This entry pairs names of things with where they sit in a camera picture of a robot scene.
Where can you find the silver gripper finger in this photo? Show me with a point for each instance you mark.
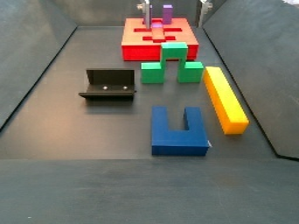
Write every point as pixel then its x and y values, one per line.
pixel 146 8
pixel 206 6

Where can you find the blue U-shaped block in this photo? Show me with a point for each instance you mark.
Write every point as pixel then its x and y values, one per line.
pixel 188 142

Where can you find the purple U-shaped block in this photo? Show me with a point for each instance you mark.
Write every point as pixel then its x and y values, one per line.
pixel 166 20

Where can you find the red slotted base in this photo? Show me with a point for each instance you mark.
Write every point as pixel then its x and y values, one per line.
pixel 142 42

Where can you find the green arch-shaped block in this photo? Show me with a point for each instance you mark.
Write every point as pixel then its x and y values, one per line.
pixel 190 70

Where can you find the yellow long rectangular block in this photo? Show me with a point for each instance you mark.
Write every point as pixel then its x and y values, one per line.
pixel 233 118

